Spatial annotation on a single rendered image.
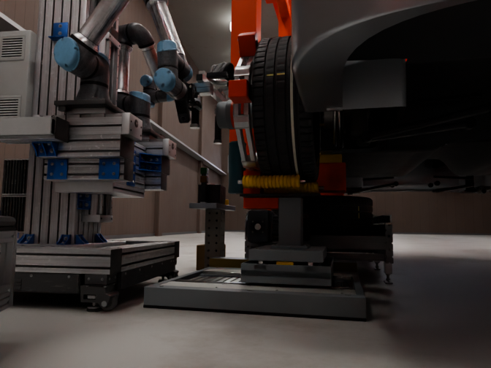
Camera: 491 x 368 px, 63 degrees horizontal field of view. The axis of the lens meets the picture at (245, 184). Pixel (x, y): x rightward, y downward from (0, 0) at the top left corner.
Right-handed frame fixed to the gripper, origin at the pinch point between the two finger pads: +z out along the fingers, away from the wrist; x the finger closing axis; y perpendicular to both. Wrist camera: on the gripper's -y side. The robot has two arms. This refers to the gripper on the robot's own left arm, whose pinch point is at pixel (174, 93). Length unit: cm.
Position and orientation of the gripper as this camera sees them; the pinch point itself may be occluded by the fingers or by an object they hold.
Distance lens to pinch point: 293.9
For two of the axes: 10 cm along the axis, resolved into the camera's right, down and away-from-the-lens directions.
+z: 3.7, 1.0, 9.2
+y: -1.4, 9.9, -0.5
